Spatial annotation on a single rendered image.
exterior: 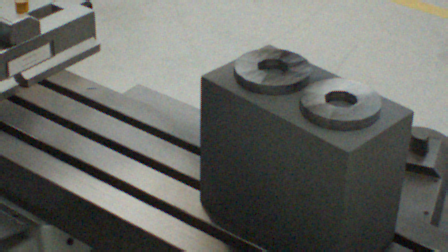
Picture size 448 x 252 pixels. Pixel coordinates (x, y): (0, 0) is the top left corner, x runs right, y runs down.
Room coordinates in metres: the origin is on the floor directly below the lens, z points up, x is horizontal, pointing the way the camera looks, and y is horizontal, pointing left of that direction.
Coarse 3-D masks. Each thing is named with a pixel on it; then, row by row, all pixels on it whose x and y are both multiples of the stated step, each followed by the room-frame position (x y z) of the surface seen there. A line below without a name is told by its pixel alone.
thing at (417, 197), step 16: (416, 144) 1.45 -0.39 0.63; (432, 144) 1.48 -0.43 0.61; (416, 160) 1.42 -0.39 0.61; (432, 160) 1.42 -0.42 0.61; (416, 176) 1.40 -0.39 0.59; (432, 176) 1.40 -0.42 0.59; (416, 192) 1.34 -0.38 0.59; (432, 192) 1.34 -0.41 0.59; (400, 208) 1.29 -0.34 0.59; (416, 208) 1.29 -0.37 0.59; (432, 208) 1.29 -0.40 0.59; (432, 224) 1.25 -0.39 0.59
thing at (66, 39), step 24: (48, 0) 1.34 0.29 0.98; (48, 24) 1.25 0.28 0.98; (72, 24) 1.27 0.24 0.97; (0, 48) 1.17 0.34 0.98; (24, 48) 1.19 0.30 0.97; (48, 48) 1.22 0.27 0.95; (72, 48) 1.26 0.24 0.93; (96, 48) 1.29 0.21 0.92; (0, 72) 1.15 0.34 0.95; (24, 72) 1.18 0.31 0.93; (48, 72) 1.20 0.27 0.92; (0, 96) 1.13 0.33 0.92
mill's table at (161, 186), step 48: (48, 96) 1.14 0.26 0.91; (96, 96) 1.15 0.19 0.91; (0, 144) 1.01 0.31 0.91; (48, 144) 1.02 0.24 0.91; (96, 144) 1.02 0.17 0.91; (144, 144) 1.02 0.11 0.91; (192, 144) 1.02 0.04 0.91; (0, 192) 0.99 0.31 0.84; (48, 192) 0.93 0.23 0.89; (96, 192) 0.90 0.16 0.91; (144, 192) 0.91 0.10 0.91; (192, 192) 0.91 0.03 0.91; (96, 240) 0.88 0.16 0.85; (144, 240) 0.83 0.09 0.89; (192, 240) 0.81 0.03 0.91; (240, 240) 0.82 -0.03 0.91; (432, 240) 0.82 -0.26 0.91
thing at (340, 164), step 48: (240, 96) 0.84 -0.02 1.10; (288, 96) 0.84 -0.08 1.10; (336, 96) 0.84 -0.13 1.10; (240, 144) 0.84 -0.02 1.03; (288, 144) 0.79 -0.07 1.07; (336, 144) 0.75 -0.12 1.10; (384, 144) 0.78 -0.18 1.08; (240, 192) 0.84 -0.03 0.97; (288, 192) 0.79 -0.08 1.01; (336, 192) 0.74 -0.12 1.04; (384, 192) 0.79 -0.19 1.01; (288, 240) 0.78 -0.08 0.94; (336, 240) 0.74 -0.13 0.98; (384, 240) 0.80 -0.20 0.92
